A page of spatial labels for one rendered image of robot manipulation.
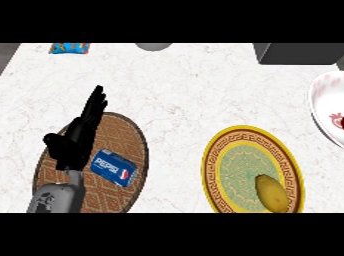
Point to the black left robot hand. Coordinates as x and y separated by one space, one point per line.
78 133

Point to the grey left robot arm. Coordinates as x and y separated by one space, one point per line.
55 196

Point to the yellow rimmed patterned plate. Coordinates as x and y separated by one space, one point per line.
242 166

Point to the white pink floral plate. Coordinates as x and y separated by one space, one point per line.
334 100

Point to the blue soda can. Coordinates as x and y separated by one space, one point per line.
114 167

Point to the blue orange snack bag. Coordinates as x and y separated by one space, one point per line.
69 48

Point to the grey round object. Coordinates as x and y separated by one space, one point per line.
154 46

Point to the dark grey appliance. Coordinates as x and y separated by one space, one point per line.
301 52

